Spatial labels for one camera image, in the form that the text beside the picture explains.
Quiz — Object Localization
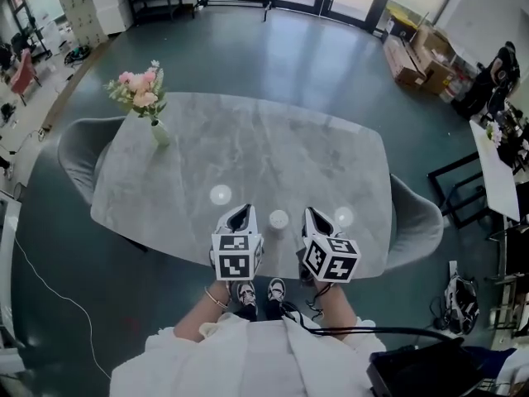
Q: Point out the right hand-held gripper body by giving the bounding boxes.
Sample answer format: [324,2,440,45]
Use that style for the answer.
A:
[296,233,361,285]

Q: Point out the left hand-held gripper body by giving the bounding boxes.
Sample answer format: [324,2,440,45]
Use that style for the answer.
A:
[209,230,265,283]

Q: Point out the clear plastic cotton swab container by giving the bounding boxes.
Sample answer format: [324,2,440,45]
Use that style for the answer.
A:
[268,209,290,242]

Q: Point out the person's right forearm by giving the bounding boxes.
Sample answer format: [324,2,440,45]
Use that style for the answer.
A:
[316,281,360,338]

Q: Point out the person's left forearm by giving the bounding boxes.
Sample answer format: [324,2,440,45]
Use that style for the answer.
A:
[173,281,232,341]

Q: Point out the long flat cardboard box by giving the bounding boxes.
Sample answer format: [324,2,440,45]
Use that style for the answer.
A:
[383,37,427,88]

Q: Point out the brown cardboard box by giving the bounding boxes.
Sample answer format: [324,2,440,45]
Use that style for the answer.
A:
[425,58,456,95]

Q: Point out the open cardboard box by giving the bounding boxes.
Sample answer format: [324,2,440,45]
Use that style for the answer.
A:
[412,26,451,64]

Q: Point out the person's left sneaker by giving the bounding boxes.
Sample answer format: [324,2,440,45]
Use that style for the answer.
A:
[231,281,258,309]

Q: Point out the person's sneaker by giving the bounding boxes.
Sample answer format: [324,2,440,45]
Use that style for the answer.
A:
[231,281,258,309]
[266,278,288,304]

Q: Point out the person's right sneaker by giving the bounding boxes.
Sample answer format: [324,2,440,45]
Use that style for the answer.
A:
[266,278,288,304]

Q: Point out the person's black trousers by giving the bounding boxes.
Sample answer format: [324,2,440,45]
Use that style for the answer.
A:
[237,299,287,323]

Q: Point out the grey marble table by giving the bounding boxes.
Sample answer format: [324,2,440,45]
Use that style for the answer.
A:
[89,92,393,280]

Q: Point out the grey upholstered chair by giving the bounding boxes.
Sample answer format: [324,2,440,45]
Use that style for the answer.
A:
[56,116,127,206]
[382,174,446,272]

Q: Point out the person's white shirt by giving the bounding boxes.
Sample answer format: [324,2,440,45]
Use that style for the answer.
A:
[109,312,388,397]

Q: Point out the green ribbed vase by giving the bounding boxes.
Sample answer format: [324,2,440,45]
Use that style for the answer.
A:
[150,118,171,147]

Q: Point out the black and white backpack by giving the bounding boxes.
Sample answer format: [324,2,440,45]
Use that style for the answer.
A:
[444,273,481,335]

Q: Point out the black equipment case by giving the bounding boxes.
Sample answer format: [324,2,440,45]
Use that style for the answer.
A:
[366,337,484,397]

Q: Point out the pink flower bouquet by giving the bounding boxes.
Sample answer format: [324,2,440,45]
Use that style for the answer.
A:
[102,59,169,122]

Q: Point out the black metal chair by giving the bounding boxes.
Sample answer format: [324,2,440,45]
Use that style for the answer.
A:
[487,217,529,335]

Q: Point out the yellow bin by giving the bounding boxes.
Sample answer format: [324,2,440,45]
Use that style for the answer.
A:
[388,8,419,31]

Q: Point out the plain white cabinet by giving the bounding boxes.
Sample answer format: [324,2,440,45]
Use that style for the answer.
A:
[88,0,134,37]

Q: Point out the pink chair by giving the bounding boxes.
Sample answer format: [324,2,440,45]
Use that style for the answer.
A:
[10,47,43,108]

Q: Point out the white locker cabinet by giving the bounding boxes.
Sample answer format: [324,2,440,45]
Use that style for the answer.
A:
[53,0,110,47]

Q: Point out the gold bracelet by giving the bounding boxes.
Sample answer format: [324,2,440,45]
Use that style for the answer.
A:
[204,285,230,310]

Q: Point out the black cable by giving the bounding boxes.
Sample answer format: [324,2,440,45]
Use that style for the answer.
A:
[283,302,464,342]

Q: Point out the white power cable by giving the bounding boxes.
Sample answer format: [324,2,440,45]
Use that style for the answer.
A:
[14,237,112,380]

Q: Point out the white table with black frame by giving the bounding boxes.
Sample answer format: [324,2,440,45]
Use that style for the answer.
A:
[427,120,521,229]

